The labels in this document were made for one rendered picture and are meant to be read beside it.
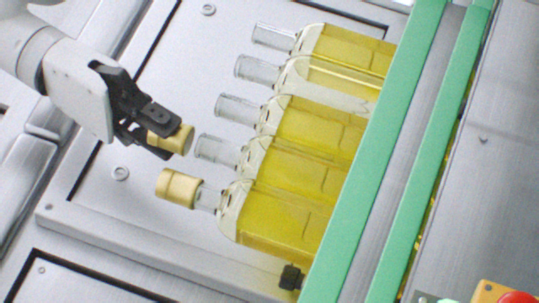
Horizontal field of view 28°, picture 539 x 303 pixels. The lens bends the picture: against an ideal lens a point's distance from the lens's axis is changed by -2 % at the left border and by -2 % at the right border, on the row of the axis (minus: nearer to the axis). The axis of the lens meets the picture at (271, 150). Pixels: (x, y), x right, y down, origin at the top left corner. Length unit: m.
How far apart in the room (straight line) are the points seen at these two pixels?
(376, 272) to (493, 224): 0.12
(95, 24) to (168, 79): 0.14
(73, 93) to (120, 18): 0.28
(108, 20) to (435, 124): 0.57
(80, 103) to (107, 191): 0.14
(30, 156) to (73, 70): 0.19
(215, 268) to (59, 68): 0.29
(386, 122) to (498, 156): 0.11
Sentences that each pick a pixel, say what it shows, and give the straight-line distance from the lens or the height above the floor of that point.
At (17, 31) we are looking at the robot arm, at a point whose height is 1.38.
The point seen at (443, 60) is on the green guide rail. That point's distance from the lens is 1.13.
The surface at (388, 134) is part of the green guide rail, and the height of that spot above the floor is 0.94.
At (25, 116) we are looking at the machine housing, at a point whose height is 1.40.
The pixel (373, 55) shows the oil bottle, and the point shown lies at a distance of 1.26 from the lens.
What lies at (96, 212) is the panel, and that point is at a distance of 1.31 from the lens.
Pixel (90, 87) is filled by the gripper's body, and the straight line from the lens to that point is 1.20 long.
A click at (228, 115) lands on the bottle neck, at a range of 1.22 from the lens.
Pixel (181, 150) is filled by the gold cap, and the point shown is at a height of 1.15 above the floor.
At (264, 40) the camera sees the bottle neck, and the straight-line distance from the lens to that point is 1.29.
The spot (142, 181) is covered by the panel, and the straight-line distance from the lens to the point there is 1.33.
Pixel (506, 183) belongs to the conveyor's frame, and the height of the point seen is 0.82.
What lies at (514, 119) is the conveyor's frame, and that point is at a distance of 1.08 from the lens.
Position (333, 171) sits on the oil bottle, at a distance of 1.16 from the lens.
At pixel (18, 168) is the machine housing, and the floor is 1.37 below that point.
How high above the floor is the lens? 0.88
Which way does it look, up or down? 9 degrees up
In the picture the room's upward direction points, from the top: 72 degrees counter-clockwise
